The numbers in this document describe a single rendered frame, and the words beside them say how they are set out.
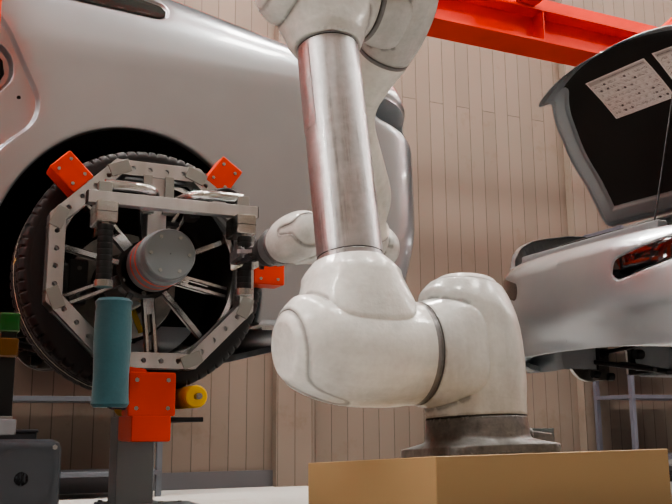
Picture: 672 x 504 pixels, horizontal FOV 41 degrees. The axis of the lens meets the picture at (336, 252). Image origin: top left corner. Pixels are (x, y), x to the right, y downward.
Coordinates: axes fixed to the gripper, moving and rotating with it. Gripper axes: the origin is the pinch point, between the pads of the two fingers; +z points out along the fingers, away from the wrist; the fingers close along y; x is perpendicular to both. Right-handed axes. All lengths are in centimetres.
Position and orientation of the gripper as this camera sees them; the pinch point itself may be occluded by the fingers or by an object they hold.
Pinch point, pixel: (244, 263)
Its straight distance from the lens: 220.6
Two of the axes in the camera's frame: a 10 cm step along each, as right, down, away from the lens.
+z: -4.3, 1.8, 8.9
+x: -0.1, -9.8, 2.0
